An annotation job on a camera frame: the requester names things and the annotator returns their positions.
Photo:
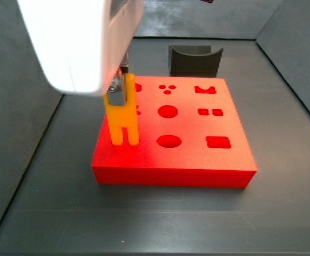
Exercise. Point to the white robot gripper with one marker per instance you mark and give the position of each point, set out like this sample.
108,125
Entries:
80,38

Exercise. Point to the orange square-circle peg object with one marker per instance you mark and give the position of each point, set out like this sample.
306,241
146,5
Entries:
123,116

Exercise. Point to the black curved holder stand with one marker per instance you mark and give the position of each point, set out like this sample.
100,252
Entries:
194,61

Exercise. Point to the red shape-sorter block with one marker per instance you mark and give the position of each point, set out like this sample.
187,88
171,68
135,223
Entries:
192,141

